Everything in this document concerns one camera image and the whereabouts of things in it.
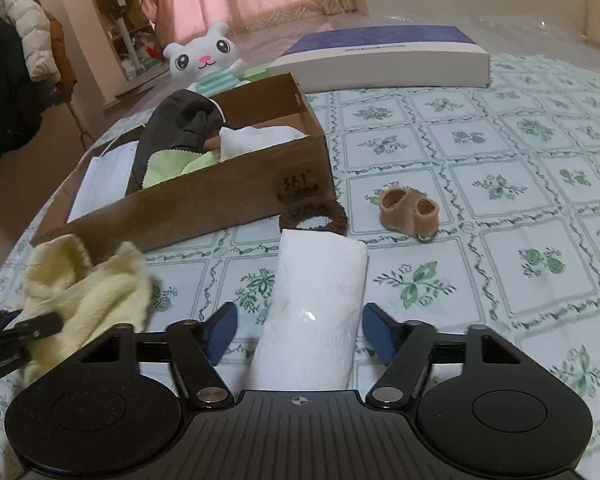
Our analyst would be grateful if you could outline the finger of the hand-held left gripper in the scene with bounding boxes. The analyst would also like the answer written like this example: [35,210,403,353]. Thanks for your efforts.
[0,346,32,389]
[0,310,65,356]

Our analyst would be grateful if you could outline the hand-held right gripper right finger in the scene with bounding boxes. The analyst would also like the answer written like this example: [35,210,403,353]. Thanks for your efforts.
[362,302,526,405]

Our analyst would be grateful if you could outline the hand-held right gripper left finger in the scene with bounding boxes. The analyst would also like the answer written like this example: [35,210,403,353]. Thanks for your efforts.
[77,302,239,405]

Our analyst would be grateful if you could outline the white towel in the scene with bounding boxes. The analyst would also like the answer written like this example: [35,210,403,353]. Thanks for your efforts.
[245,229,370,392]

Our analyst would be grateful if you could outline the pale yellow towel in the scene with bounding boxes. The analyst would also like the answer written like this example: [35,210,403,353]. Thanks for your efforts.
[20,234,155,386]

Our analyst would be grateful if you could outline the brown cardboard box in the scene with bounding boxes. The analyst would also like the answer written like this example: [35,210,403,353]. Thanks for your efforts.
[30,72,337,261]

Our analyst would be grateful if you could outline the light green cloth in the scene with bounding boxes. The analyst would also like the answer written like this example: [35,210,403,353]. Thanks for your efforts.
[142,150,218,191]

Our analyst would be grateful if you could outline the white cloth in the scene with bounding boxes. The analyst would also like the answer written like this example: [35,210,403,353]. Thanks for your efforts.
[217,124,308,163]

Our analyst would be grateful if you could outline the dark grey face mask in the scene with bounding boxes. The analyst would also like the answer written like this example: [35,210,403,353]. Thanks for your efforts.
[132,89,228,191]

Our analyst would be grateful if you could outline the beige knitted baby shoes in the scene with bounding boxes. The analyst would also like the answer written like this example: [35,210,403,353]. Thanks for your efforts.
[378,187,439,243]

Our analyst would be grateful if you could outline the white face mask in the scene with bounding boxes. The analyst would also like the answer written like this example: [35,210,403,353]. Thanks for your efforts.
[67,125,146,223]

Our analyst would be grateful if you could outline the metal clothes rack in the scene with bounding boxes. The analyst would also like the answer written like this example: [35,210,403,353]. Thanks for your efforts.
[0,0,98,153]

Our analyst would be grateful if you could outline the black coat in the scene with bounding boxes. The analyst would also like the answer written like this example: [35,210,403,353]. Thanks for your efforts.
[0,0,43,186]

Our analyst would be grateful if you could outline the light green sheet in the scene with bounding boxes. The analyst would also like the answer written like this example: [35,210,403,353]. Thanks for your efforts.
[240,62,273,85]

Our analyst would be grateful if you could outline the orange brown jacket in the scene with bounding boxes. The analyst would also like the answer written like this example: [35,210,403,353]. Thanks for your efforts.
[42,7,78,88]

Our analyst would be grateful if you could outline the white bunny plush toy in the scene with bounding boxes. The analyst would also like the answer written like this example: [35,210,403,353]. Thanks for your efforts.
[162,20,253,97]

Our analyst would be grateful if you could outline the white puffer jacket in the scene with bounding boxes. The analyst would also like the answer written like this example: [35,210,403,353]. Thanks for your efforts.
[0,0,63,83]

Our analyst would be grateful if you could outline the wooden shelf unit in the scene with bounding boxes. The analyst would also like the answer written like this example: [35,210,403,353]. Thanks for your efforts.
[77,0,166,96]

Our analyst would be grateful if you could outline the brown hair tie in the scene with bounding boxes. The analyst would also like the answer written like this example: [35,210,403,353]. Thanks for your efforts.
[278,203,349,236]

